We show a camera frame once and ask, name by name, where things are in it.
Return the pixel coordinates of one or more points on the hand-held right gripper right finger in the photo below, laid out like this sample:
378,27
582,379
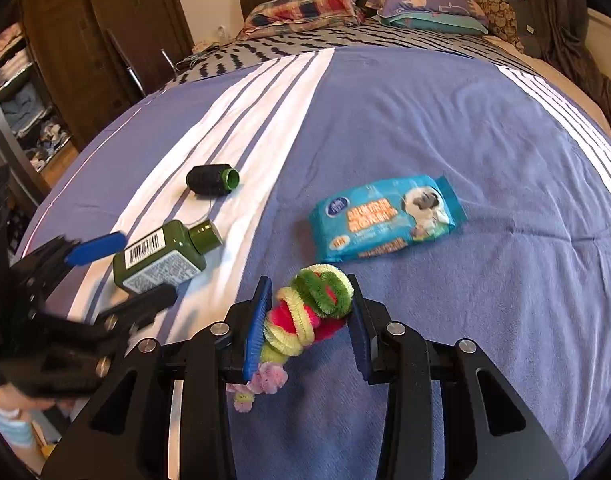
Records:
360,340

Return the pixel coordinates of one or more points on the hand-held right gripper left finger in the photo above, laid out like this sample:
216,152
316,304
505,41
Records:
258,325

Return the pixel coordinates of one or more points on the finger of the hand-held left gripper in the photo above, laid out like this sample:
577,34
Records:
145,302
97,248

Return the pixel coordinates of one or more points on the dark green bottle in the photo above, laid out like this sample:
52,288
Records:
155,260

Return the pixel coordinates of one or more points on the colourful pipe cleaner bundle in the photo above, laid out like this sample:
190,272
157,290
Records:
305,315

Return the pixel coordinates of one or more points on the light blue cloth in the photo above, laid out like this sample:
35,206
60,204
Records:
10,422

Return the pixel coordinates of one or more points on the patterned clothes pile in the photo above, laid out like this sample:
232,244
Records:
47,142

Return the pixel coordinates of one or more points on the blue wet wipes pack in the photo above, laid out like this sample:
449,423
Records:
380,220

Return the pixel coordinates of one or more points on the black thread spool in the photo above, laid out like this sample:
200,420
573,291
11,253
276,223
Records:
208,180

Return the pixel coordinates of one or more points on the blue folded clothes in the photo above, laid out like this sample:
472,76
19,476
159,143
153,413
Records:
20,107

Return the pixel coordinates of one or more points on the metal folding chair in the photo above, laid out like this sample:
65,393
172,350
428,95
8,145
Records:
130,72

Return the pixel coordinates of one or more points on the white folded clothes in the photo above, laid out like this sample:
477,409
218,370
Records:
15,67

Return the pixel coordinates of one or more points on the blue white striped blanket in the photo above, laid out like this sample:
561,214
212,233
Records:
435,135

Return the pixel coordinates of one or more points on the dark wooden wardrobe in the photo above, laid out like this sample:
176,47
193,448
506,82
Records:
110,25

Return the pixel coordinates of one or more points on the pink folded clothes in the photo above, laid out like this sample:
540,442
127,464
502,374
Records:
5,40

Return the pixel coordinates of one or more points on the grey patterned bed sheet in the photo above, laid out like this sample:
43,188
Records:
285,50

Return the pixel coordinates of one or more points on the plaid pillow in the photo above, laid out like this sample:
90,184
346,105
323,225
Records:
305,12

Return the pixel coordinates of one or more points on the teal pillow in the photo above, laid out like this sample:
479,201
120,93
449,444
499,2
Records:
435,24

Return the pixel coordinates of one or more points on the brown patterned cushion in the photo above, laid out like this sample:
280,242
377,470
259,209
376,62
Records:
500,15

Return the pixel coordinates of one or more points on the dark green cushion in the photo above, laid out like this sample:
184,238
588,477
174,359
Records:
528,20

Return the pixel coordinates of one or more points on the brown curtain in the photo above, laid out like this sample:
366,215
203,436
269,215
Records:
570,25

